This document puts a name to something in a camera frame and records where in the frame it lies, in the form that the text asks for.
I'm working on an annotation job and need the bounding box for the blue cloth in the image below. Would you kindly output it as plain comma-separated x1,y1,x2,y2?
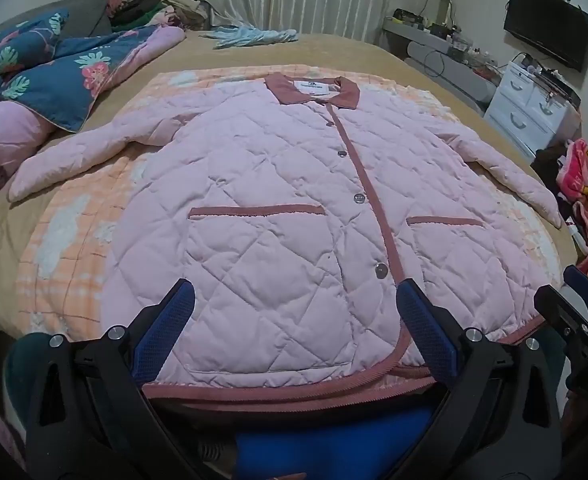
231,406,437,480

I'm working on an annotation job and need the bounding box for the small tabletop mirror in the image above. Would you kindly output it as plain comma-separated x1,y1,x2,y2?
424,0,454,26

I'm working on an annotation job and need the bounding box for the blue floral quilt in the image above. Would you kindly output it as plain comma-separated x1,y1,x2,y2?
0,9,187,231

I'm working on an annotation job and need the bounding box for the pink quilted jacket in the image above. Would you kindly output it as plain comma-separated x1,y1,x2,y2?
8,72,564,411

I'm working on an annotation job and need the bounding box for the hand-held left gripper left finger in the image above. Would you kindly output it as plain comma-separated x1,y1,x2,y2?
25,278,195,480

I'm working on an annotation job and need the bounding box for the white drawer cabinet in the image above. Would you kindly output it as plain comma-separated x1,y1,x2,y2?
484,60,582,163

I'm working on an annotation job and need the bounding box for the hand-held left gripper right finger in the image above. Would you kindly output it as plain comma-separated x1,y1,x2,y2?
396,280,564,480

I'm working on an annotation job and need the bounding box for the light blue garment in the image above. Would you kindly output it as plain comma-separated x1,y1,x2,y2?
201,25,299,50

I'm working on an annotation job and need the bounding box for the black electronic device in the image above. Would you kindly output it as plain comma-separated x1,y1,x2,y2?
514,52,582,106

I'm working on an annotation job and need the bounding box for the orange checked bear blanket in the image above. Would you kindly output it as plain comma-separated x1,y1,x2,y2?
16,64,565,391

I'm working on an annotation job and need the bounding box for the grey padded headboard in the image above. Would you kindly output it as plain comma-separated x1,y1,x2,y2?
0,0,113,41

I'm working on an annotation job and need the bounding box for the pile of clothes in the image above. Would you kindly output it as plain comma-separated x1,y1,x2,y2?
106,0,212,31

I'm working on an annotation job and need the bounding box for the clutter of bottles and jars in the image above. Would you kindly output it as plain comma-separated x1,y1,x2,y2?
391,7,505,68

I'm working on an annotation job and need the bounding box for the grey dressing table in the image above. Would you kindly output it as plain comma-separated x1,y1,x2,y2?
381,15,500,113

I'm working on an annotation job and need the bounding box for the dark cloth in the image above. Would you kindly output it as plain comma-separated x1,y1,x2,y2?
529,147,575,201

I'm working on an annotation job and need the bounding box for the bed with tan sheet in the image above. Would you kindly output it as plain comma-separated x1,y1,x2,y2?
0,30,580,341

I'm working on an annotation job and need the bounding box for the black wall television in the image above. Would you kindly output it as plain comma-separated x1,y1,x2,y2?
504,0,588,72

